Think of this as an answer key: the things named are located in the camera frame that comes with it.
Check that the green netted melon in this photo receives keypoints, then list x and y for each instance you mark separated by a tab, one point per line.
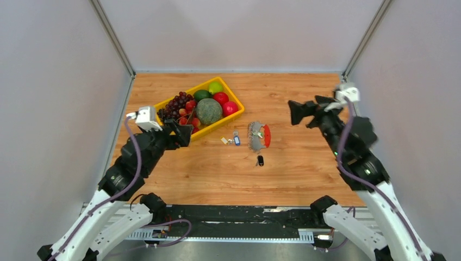
208	111

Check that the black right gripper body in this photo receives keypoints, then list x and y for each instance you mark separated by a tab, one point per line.
328	120

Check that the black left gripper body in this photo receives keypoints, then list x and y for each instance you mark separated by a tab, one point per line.
169	141

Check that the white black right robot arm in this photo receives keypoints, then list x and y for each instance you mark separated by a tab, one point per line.
364	173

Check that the dark green lime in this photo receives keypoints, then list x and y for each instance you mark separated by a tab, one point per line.
202	94

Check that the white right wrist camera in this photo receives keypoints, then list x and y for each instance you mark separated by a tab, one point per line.
344	94

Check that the dark purple grape bunch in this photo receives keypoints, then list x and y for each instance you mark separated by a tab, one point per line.
171	109

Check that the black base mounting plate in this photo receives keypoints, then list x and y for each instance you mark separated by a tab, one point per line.
266	222

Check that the yellow plastic fruit tray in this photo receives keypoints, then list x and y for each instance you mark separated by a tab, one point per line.
206	129

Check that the black key fob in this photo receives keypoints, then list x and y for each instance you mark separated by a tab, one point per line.
260	160

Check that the green key tag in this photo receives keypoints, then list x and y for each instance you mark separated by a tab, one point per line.
257	134

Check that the silver key blue tag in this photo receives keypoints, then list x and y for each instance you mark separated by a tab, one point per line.
236	139

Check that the pink red apple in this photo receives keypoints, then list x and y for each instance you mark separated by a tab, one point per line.
229	108

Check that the silver key yellow tag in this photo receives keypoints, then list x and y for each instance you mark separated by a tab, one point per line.
226	141

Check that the aluminium front frame rail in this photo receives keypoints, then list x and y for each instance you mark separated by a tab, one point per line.
158	224

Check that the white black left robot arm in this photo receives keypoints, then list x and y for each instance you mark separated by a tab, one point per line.
119	194

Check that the red cherry bunch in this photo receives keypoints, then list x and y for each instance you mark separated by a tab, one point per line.
188	116

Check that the light green apple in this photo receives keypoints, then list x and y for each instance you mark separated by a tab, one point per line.
215	87

